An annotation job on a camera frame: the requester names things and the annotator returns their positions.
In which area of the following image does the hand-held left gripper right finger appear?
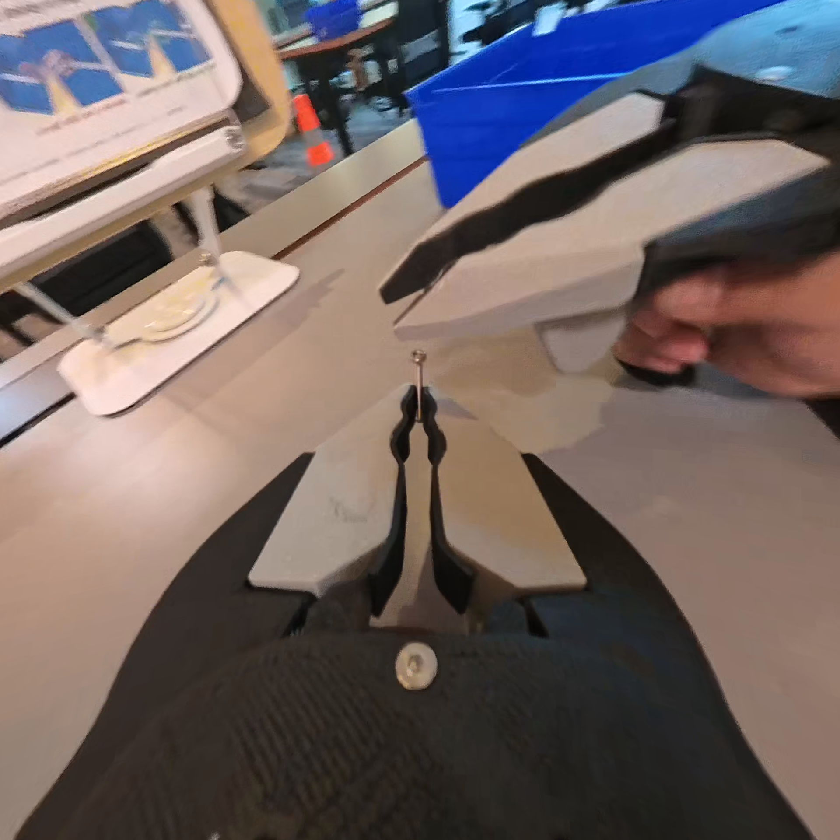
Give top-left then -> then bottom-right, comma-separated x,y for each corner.
422,384 -> 588,614

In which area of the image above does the blue plastic bin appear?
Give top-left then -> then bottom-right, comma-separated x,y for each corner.
403,0 -> 788,210

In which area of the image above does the small blue bin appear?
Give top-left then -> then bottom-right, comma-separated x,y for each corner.
305,0 -> 363,42

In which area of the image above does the printed instruction sheet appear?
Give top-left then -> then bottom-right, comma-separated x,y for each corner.
0,0 -> 244,191

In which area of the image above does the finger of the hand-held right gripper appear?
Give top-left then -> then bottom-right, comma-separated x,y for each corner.
379,91 -> 677,304
392,134 -> 833,376

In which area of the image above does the wooden background desk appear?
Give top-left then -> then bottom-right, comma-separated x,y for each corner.
276,13 -> 401,158

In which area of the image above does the white document stand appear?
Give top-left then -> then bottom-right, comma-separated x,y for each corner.
0,0 -> 301,417

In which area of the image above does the grey desk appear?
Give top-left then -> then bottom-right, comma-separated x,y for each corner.
0,118 -> 427,395
0,154 -> 840,840

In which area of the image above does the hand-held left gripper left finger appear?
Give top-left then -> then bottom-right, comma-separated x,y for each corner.
248,384 -> 417,618

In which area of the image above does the orange traffic cone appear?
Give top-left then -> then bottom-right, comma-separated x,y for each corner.
290,94 -> 336,168

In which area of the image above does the person's right hand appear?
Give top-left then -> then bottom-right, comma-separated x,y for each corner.
613,256 -> 840,401

